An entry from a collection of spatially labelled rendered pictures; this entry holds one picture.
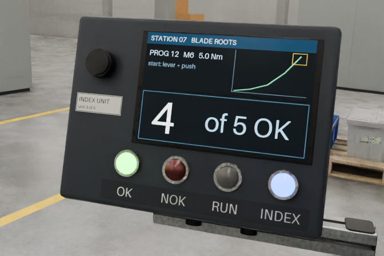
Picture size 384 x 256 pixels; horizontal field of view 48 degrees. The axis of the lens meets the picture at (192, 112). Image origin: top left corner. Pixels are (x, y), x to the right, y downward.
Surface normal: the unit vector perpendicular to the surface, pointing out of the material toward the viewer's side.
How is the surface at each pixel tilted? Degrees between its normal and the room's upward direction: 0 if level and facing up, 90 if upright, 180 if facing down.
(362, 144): 95
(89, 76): 75
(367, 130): 95
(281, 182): 70
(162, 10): 90
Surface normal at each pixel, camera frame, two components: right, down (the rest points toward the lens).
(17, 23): 0.85, 0.15
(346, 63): -0.53, 0.17
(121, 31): -0.25, -0.05
